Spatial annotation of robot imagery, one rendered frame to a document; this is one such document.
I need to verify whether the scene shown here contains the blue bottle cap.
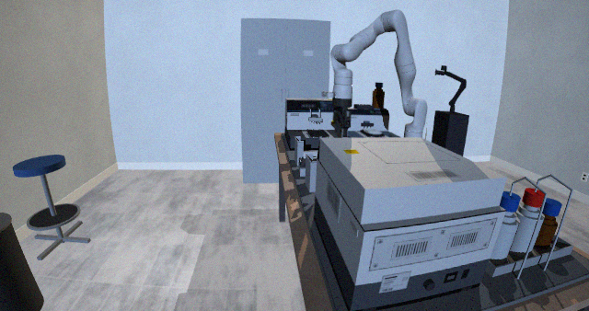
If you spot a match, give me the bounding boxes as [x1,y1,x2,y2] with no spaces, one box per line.
[500,191,521,210]
[543,198,562,215]

